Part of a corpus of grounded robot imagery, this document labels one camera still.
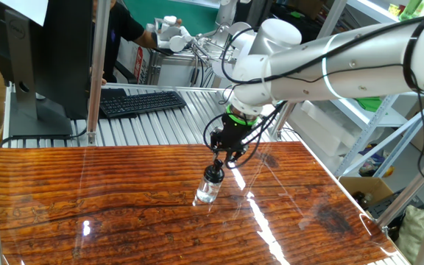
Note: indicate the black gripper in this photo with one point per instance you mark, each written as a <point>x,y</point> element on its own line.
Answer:
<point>234,132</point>

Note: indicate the black knobbed jar lid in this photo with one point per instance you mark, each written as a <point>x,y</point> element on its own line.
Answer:
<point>215,173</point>

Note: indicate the clear glass jar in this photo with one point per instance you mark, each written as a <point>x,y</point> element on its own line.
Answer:
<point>208,193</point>

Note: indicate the person bare forearm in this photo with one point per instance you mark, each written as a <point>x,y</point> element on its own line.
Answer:
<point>146,38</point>

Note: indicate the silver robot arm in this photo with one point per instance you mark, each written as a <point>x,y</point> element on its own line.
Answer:
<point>344,70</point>

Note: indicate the black computer keyboard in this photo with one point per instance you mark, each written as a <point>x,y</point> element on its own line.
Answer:
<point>142,103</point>

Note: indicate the white foam blocks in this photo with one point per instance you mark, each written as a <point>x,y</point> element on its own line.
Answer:
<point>326,125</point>

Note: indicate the white handheld device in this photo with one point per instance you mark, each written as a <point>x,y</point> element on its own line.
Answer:
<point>175,37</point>

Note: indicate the wood grain table mat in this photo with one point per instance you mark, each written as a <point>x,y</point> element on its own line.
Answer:
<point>123,221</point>

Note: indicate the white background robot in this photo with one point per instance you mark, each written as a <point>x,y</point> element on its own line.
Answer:
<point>226,14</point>

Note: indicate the green board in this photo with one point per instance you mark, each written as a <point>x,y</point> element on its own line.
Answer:
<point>197,14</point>

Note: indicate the green plastic sheet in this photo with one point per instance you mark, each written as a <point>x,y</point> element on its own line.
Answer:
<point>370,103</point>

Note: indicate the brown cardboard box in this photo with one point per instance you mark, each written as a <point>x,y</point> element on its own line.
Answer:
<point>374,186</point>

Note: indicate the white metal shelf rack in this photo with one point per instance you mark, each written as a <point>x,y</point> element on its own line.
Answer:
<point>377,119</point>

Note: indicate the person in black shirt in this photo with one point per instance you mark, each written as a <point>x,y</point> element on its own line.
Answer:
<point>120,25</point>

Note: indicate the black computer monitor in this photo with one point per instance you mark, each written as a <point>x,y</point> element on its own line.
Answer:
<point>61,55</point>

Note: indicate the beige cloth bag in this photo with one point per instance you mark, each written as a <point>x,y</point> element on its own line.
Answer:
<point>414,232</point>

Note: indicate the white paper sheet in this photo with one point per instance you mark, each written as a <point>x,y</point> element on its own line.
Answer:
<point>24,9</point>

